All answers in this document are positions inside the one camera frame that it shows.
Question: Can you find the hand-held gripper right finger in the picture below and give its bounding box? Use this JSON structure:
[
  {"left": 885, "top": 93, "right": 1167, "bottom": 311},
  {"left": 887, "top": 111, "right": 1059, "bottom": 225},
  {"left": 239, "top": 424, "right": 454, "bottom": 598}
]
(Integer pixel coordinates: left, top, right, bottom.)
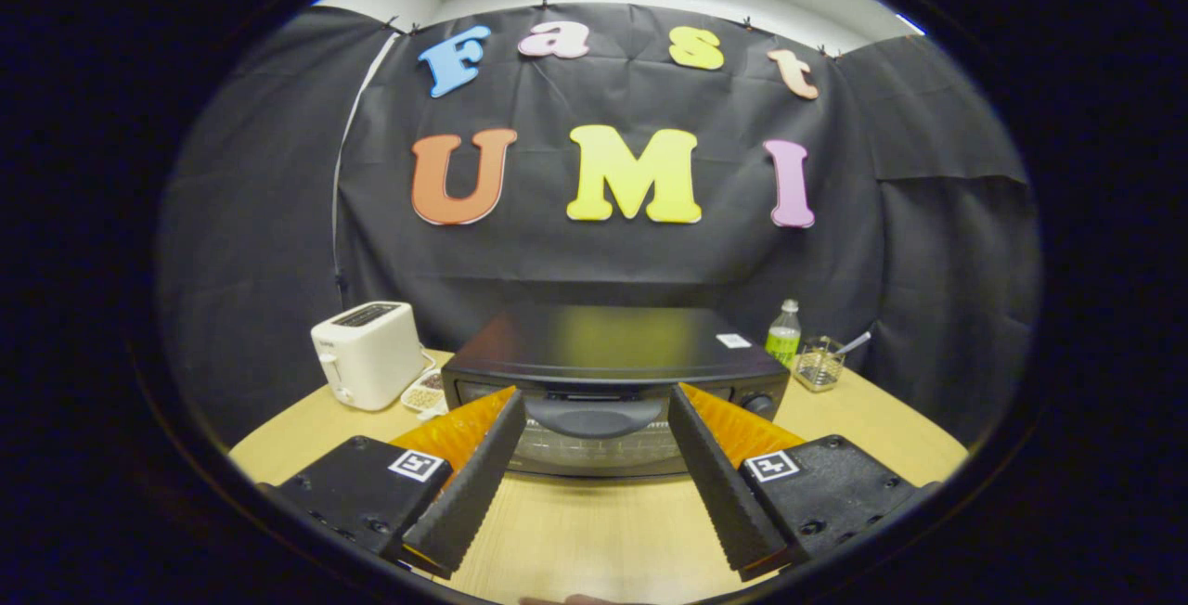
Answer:
[{"left": 666, "top": 382, "right": 938, "bottom": 583}]

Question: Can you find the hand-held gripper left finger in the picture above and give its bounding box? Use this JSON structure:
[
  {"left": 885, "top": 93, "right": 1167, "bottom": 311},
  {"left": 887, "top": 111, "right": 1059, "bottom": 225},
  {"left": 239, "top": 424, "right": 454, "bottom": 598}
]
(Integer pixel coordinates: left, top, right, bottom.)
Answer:
[{"left": 258, "top": 387, "right": 528, "bottom": 580}]

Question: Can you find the black toaster oven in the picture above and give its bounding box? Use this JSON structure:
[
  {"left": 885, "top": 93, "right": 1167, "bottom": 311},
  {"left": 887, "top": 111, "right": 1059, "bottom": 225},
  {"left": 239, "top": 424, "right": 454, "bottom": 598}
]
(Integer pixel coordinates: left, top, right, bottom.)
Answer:
[{"left": 441, "top": 305, "right": 792, "bottom": 480}]

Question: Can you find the white bread toaster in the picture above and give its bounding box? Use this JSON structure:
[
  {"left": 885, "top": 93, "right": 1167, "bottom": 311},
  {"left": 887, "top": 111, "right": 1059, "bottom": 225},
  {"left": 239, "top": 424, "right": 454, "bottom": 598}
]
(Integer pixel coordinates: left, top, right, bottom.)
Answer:
[{"left": 310, "top": 301, "right": 428, "bottom": 413}]

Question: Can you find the small snack dish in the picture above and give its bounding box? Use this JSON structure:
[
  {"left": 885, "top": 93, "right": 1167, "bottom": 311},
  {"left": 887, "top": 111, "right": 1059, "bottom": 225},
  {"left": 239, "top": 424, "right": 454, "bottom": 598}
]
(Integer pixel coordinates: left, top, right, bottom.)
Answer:
[{"left": 400, "top": 370, "right": 448, "bottom": 413}]

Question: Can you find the clear utensil holder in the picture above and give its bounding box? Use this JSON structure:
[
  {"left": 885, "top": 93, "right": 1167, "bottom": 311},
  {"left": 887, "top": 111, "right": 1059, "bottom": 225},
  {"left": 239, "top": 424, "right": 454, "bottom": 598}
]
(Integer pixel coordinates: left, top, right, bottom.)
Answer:
[{"left": 794, "top": 336, "right": 846, "bottom": 393}]

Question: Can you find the green label plastic bottle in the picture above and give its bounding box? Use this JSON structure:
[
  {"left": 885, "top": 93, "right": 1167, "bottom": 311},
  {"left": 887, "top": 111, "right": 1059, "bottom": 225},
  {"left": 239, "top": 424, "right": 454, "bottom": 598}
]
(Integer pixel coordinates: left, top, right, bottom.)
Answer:
[{"left": 765, "top": 299, "right": 802, "bottom": 369}]

